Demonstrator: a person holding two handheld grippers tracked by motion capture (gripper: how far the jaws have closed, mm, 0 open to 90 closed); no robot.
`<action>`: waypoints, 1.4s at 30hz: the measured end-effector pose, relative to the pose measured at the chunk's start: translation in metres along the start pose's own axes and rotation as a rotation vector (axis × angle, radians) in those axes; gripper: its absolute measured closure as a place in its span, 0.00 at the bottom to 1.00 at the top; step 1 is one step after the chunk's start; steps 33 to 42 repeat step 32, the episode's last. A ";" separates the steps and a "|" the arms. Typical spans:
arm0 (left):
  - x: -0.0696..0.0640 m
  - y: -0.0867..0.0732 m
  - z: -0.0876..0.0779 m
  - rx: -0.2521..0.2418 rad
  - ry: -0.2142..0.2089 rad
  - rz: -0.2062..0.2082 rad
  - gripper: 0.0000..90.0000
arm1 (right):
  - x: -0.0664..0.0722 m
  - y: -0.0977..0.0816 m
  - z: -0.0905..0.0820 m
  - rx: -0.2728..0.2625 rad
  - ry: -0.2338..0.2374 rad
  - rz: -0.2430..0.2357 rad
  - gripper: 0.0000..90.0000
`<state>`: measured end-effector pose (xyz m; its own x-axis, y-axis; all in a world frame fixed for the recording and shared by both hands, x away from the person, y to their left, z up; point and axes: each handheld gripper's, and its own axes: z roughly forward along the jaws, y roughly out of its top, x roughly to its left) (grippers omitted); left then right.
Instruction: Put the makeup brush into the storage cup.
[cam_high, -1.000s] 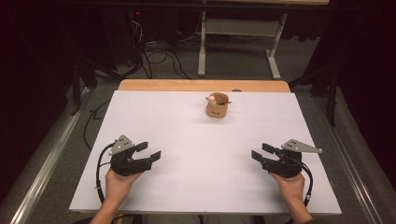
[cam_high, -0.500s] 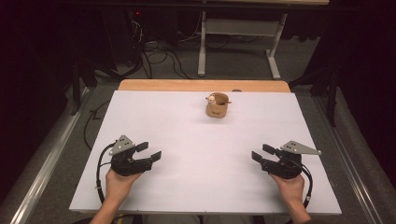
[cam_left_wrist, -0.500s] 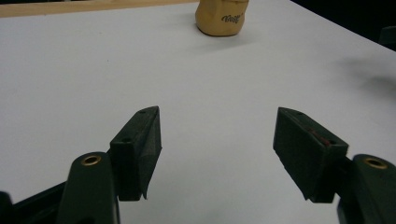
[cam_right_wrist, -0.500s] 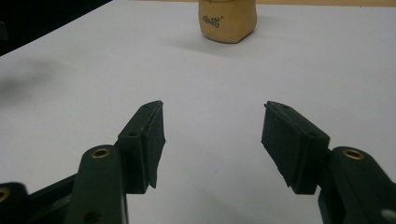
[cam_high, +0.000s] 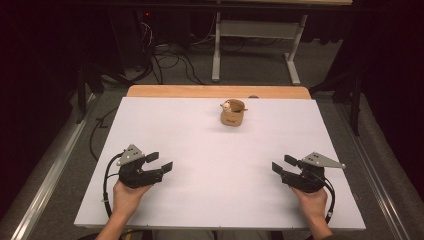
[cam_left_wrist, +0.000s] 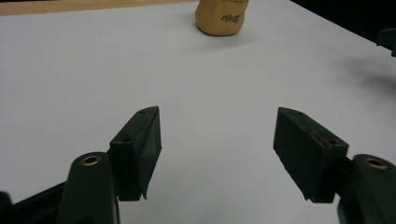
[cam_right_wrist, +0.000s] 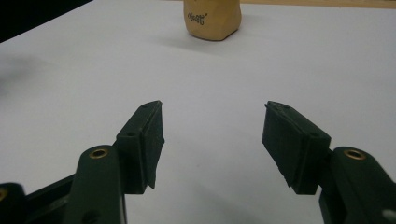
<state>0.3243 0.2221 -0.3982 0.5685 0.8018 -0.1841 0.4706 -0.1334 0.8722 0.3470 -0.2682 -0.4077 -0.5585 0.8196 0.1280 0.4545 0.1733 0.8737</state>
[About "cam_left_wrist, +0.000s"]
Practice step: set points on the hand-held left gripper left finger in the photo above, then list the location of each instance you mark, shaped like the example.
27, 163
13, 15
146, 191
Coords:
137, 155

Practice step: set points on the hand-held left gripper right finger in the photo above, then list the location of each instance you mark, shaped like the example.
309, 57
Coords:
308, 152

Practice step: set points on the white table cover board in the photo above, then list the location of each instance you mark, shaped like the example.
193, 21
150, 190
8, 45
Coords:
218, 77

